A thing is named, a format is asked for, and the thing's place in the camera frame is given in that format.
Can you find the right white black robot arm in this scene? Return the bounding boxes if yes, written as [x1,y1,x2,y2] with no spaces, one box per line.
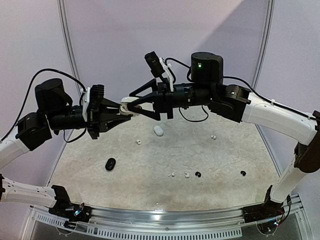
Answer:
[127,52,320,218]

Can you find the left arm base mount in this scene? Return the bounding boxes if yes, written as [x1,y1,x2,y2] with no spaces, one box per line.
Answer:
[48,185,92,223]

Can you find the aluminium front rail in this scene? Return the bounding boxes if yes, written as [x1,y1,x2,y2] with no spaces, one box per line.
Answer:
[29,193,305,238]

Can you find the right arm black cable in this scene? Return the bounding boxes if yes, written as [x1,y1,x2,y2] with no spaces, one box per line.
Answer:
[164,57,253,123]

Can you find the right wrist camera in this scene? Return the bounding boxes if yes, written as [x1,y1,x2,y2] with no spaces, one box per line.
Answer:
[144,51,175,92]

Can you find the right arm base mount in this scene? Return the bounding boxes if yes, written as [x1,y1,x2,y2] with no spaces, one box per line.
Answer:
[241,185,291,224]

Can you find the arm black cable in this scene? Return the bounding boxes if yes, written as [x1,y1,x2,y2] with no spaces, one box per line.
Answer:
[0,68,87,143]
[164,57,253,123]

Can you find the white earbud charging case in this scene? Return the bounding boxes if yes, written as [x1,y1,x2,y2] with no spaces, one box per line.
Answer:
[119,96,140,117]

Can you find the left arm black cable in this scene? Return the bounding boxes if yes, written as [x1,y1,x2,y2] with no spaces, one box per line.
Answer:
[0,68,87,143]

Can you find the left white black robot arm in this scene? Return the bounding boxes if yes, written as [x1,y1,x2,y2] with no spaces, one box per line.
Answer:
[0,78,131,217]

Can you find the black oval charging case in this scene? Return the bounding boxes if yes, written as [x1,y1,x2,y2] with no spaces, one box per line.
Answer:
[105,158,116,172]

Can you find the left aluminium frame post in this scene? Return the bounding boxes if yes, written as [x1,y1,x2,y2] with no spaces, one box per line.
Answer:
[57,0,81,81]

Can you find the black earbud centre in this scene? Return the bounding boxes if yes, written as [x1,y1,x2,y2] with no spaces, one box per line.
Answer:
[195,171,201,178]

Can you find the small white oval case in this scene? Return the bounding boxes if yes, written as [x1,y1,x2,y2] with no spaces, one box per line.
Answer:
[153,125,164,137]

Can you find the aluminium frame post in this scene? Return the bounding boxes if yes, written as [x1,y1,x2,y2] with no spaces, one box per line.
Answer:
[252,0,275,90]
[57,0,81,81]

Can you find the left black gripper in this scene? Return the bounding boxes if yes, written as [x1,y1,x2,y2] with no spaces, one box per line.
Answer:
[47,96,132,140]

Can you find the right aluminium frame post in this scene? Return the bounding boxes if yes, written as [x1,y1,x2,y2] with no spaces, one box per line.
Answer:
[252,0,275,90]

